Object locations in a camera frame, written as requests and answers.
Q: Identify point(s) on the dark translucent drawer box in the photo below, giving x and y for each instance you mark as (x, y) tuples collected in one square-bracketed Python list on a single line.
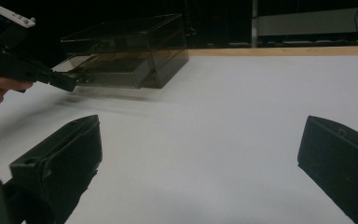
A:
[(167, 37)]

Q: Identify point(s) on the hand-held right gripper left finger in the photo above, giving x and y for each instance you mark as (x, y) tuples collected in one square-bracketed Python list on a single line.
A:
[(65, 161)]

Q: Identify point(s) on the white table mat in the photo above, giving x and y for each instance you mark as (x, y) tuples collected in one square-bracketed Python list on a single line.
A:
[(199, 140)]

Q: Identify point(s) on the dark translucent drawer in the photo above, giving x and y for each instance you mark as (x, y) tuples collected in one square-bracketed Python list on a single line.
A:
[(112, 73)]

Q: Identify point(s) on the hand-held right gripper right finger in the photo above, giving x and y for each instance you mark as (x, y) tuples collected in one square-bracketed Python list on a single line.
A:
[(345, 168)]

